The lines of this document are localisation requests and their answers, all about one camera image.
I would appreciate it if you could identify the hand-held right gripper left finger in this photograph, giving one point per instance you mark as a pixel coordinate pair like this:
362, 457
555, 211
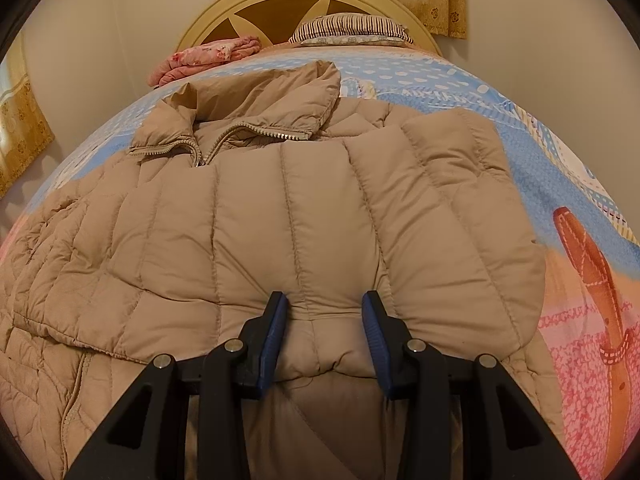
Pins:
269, 344

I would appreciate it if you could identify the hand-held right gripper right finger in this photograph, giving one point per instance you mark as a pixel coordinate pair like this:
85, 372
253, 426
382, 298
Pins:
376, 345

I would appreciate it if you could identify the beige quilted puffer jacket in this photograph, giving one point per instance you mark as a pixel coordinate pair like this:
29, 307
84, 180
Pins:
280, 220

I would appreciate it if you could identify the patchwork printed bedsheet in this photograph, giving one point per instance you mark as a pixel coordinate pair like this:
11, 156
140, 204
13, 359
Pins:
565, 200

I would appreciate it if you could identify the pink floral folded blanket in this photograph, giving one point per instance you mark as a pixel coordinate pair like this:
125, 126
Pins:
205, 57

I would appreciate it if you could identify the striped pillow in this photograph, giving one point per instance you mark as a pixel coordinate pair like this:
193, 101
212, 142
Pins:
350, 30

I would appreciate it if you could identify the cream wooden headboard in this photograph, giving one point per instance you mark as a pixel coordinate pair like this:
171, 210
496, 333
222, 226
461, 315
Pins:
280, 15

